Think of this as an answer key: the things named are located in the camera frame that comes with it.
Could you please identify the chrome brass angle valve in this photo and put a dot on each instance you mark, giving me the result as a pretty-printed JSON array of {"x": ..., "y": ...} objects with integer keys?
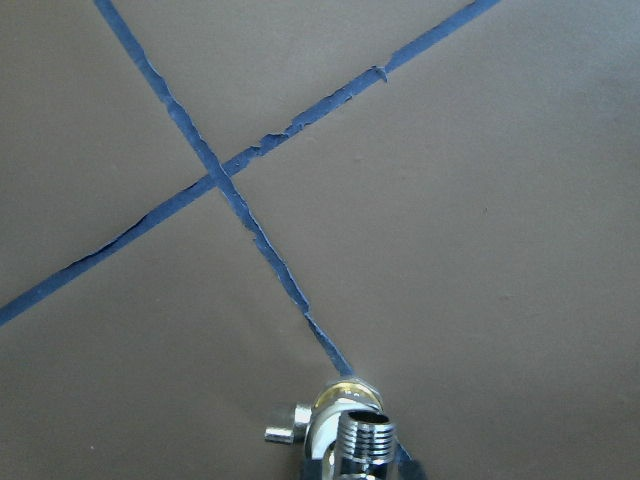
[{"x": 344, "y": 433}]

